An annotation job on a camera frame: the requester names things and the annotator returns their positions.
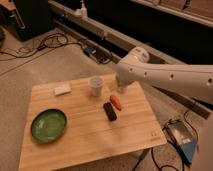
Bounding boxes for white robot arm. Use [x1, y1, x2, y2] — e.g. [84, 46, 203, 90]
[117, 46, 213, 171]

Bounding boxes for white spray bottle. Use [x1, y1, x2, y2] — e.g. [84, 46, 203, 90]
[74, 0, 88, 18]

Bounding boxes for translucent plastic cup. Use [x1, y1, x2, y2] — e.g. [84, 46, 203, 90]
[88, 76, 103, 97]

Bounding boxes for orange carrot toy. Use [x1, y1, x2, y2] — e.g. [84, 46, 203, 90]
[110, 95, 122, 110]

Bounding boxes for black rectangular remote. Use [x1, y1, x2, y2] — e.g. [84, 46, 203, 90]
[103, 102, 117, 121]

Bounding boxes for small blue device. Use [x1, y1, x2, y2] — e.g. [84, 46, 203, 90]
[83, 46, 96, 56]

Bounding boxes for white rectangular block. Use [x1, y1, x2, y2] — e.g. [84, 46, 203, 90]
[54, 84, 71, 96]

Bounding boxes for wooden board table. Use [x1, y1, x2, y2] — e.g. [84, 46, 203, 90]
[19, 75, 166, 171]

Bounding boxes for green round plate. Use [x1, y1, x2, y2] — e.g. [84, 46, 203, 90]
[30, 109, 67, 143]

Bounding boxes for blue power supply box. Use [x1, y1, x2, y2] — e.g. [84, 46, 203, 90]
[166, 120, 197, 165]

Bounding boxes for black cabinet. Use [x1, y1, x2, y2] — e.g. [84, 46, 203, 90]
[0, 0, 54, 41]

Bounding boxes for long metal rail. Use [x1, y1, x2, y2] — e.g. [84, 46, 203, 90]
[48, 0, 213, 98]

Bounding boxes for black floor cables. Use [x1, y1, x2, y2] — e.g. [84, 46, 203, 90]
[0, 32, 84, 59]

